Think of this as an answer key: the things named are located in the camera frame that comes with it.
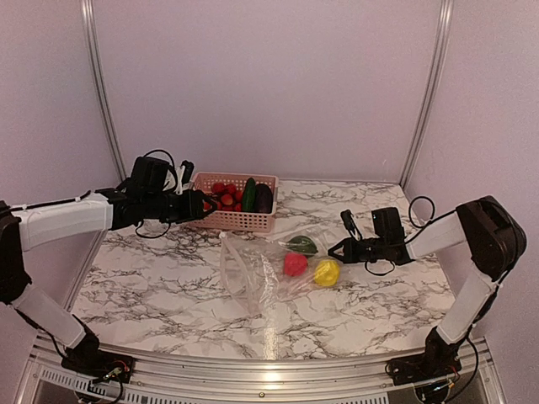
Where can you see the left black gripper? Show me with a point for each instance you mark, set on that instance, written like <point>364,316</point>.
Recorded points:
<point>193,208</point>

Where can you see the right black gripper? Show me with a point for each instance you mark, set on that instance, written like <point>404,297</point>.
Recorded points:
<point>349,256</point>

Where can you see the red fake strawberries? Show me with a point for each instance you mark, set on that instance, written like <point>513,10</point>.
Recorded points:
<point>229,195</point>

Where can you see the yellow fake lemon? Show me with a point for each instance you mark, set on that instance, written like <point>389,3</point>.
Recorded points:
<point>327,273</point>

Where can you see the green fake cucumber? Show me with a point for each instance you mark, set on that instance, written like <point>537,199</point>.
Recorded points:
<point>249,195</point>

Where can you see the green fake vegetable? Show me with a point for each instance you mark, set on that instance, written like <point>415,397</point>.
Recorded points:
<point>303,245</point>

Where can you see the red fake tomato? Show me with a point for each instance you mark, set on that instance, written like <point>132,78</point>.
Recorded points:
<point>295,264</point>

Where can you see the purple fake eggplant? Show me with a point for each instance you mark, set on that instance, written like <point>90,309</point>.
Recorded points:
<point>263,203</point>

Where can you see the clear zip top bag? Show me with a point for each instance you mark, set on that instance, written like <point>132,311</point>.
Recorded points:
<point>252,270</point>

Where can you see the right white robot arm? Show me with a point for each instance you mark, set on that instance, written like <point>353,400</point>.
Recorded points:
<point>492,238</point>

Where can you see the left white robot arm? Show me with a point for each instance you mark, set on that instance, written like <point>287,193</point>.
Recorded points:
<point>43,244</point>

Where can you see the pink perforated plastic basket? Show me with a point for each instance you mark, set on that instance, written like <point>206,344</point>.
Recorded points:
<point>233,220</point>

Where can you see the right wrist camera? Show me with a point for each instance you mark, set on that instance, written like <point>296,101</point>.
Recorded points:
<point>350,226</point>

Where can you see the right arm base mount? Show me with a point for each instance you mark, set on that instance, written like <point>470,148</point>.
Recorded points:
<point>438,359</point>

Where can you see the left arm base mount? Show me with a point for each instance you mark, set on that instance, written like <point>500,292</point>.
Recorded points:
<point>89,359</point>

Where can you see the left aluminium frame post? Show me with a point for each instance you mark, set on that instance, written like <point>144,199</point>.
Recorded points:
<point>91,35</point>

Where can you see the aluminium frame post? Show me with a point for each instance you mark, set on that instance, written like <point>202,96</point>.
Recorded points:
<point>91,35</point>
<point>435,72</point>

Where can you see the front aluminium rail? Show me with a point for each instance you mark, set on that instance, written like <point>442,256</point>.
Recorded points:
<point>167,378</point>

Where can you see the right aluminium frame post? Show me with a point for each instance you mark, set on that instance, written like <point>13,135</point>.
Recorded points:
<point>435,72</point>

